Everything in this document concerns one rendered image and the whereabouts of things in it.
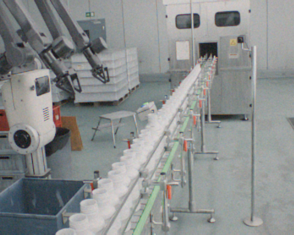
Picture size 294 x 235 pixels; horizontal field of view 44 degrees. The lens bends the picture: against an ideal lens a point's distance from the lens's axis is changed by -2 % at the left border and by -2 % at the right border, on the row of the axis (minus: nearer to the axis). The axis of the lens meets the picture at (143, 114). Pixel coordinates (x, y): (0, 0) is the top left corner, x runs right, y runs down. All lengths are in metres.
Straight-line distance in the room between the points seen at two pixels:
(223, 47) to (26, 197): 4.92
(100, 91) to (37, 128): 6.45
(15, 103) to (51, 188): 0.45
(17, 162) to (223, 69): 3.64
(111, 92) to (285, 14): 6.01
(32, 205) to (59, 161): 1.90
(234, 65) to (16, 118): 4.77
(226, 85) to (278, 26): 5.79
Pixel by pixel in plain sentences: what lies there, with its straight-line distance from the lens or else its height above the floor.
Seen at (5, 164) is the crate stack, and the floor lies 0.32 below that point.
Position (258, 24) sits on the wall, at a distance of 11.69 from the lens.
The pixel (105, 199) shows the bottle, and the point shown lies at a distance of 0.86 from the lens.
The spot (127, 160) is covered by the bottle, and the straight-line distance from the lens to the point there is 1.06.
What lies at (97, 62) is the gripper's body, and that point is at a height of 1.38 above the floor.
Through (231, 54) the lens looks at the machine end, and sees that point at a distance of 6.15.
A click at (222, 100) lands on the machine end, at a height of 0.35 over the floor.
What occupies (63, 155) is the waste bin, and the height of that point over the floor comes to 0.45.
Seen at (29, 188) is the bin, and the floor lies 0.90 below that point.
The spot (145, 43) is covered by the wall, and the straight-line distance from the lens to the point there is 11.92.
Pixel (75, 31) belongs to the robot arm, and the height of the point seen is 1.55.
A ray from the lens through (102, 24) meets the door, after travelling 12.24.
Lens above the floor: 1.51
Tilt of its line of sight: 12 degrees down
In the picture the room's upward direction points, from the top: 4 degrees counter-clockwise
